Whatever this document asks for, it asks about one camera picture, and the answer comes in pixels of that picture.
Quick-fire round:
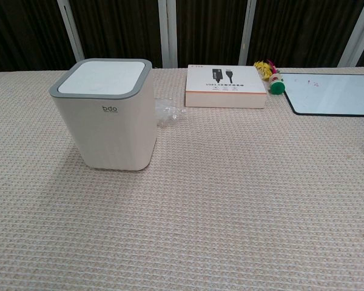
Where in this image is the beige woven tablecloth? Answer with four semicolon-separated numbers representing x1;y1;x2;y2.
0;65;364;291

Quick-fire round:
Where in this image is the clear crumpled plastic bag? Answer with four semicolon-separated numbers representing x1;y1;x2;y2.
155;97;187;127

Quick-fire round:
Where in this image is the white square container lid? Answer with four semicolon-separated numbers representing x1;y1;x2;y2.
58;60;146;94

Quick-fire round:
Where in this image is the white USB cable box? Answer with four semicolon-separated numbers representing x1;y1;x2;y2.
184;64;268;109

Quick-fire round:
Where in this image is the feather shuttlecock with green base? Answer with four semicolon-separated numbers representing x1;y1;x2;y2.
253;59;287;95

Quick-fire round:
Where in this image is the white bdo trash bin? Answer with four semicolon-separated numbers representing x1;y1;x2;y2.
49;58;158;172

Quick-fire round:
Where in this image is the black-framed small whiteboard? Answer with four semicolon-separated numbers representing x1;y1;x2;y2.
279;72;364;117

